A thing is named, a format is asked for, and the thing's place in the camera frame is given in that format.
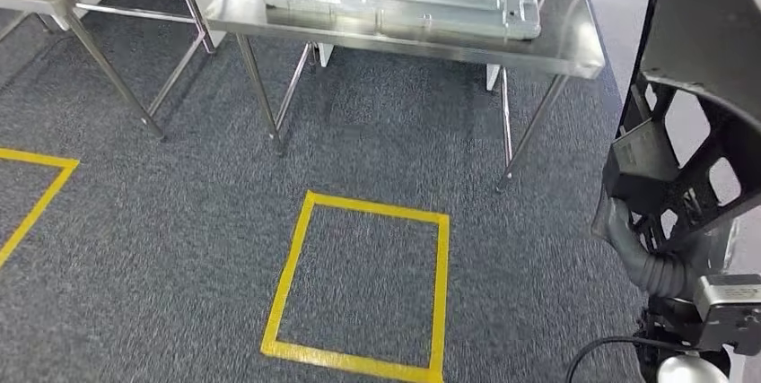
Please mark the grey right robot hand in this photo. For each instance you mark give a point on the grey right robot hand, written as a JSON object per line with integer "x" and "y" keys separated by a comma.
{"x": 645, "y": 157}

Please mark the black plastic plate frame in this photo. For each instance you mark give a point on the black plastic plate frame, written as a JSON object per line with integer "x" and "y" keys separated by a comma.
{"x": 701, "y": 24}

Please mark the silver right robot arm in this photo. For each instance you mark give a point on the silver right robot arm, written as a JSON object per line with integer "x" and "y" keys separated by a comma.
{"x": 666, "y": 279}

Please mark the stainless steel workbench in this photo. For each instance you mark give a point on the stainless steel workbench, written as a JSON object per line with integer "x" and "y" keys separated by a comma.
{"x": 250, "y": 12}

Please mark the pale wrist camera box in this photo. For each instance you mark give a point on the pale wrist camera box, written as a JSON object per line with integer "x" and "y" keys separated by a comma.
{"x": 728, "y": 297}

